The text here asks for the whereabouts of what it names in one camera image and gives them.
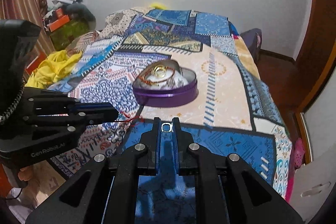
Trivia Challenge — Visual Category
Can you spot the pile of clothes and boxes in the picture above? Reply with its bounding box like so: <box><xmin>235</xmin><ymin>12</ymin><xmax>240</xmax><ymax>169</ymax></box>
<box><xmin>42</xmin><ymin>0</ymin><xmax>96</xmax><ymax>51</ymax></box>

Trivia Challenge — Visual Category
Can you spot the orange box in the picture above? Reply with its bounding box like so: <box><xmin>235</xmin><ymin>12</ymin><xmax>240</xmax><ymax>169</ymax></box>
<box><xmin>48</xmin><ymin>15</ymin><xmax>70</xmax><ymax>32</ymax></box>

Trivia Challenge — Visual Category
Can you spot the large silver ring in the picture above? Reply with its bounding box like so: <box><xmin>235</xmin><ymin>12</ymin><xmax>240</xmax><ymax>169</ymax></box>
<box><xmin>153</xmin><ymin>65</ymin><xmax>168</xmax><ymax>77</ymax></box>

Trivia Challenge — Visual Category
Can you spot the blue patchwork bedspread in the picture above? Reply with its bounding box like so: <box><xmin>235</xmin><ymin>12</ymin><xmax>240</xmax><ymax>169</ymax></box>
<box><xmin>47</xmin><ymin>6</ymin><xmax>293</xmax><ymax>224</ymax></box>

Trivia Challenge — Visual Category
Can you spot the red braided bangle bracelet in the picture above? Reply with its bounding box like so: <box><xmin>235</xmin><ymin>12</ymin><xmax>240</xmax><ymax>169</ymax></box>
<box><xmin>138</xmin><ymin>64</ymin><xmax>176</xmax><ymax>87</ymax></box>

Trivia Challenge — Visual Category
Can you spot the white drawer cabinet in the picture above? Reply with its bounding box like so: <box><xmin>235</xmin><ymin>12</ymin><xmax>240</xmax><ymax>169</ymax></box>
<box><xmin>289</xmin><ymin>145</ymin><xmax>335</xmax><ymax>223</ymax></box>

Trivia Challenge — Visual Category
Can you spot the yellow blanket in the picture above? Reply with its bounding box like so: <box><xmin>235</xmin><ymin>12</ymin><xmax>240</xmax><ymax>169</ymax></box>
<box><xmin>25</xmin><ymin>50</ymin><xmax>82</xmax><ymax>89</ymax></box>

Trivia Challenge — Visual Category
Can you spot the purple heart-shaped tin box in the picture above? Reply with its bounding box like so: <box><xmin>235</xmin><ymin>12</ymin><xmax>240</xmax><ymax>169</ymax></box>
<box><xmin>132</xmin><ymin>59</ymin><xmax>198</xmax><ymax>107</ymax></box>

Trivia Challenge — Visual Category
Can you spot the striped pillow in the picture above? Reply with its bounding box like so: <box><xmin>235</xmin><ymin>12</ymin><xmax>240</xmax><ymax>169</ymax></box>
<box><xmin>66</xmin><ymin>30</ymin><xmax>100</xmax><ymax>56</ymax></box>

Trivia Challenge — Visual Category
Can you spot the red string charm bracelet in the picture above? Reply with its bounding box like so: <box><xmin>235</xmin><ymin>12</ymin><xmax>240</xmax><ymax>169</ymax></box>
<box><xmin>115</xmin><ymin>110</ymin><xmax>145</xmax><ymax>127</ymax></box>

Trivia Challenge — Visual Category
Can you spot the dark purple bag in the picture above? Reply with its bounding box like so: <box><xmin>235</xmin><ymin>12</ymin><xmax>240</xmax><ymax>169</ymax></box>
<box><xmin>240</xmin><ymin>28</ymin><xmax>263</xmax><ymax>63</ymax></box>

